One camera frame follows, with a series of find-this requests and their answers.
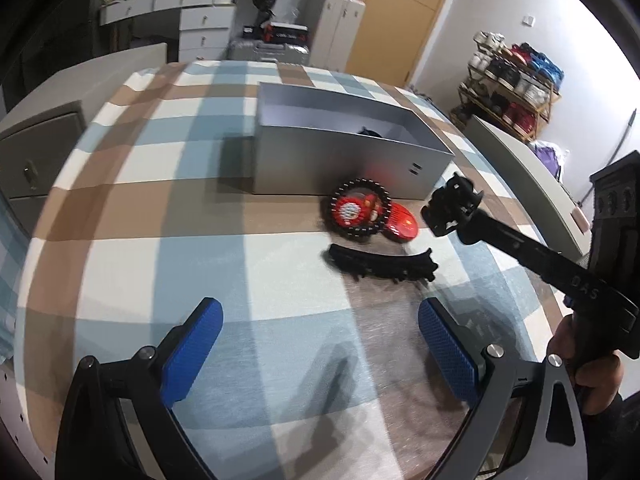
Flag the small black hair clip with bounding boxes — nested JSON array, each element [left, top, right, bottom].
[[421, 172, 484, 237]]

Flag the red China pin badge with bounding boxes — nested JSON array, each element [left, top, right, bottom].
[[383, 202, 420, 243]]

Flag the long black banana clip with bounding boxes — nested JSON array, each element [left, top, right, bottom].
[[323, 244, 439, 283]]

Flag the black beaded bracelet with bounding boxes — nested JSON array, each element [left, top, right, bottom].
[[325, 176, 393, 238]]

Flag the black hair claw clip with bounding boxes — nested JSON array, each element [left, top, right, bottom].
[[357, 127, 383, 138]]

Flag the person's right hand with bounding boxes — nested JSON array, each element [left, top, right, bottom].
[[547, 314, 624, 415]]

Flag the plaid checkered tablecloth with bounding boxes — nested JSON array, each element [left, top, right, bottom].
[[15, 62, 564, 479]]

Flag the wooden shoe rack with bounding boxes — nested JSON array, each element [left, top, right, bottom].
[[449, 30, 565, 144]]

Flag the grey open cardboard box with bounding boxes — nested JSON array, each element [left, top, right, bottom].
[[253, 82, 454, 200]]

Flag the wooden door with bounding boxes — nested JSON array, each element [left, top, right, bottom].
[[345, 0, 444, 87]]

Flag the silver flat suitcase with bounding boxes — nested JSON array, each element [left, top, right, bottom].
[[227, 39, 309, 65]]

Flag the black box on suitcase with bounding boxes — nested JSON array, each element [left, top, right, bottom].
[[241, 22, 309, 47]]

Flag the white drawer desk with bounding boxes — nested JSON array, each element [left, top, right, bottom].
[[99, 0, 236, 63]]

